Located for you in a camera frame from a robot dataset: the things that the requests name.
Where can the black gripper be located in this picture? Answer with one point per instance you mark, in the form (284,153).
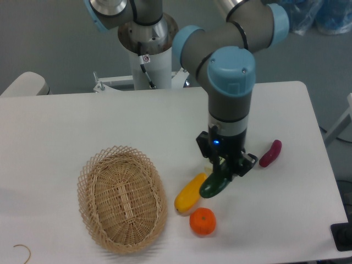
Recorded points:
(213,146)

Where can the dark green cucumber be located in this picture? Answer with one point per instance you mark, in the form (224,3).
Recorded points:
(216,182)

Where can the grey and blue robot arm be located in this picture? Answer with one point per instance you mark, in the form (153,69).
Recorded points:
(221,61)

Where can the green bok choy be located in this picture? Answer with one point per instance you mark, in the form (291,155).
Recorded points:
(208,169)

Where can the yellow squash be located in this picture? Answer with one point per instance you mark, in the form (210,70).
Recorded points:
(189,195)

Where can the orange tangerine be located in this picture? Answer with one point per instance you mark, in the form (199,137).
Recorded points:
(203,221)

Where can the woven wicker basket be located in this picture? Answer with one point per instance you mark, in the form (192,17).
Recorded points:
(122,200)

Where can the black device at table edge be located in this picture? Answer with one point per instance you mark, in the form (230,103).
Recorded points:
(342,236)

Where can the blue plastic bags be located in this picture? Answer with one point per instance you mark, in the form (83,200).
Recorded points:
(330,17)

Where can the white chair back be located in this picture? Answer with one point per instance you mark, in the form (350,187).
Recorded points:
(27,84)

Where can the tan rubber band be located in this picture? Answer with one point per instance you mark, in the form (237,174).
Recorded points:
(28,251)

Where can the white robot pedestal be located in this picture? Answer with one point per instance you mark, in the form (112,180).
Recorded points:
(149,49)

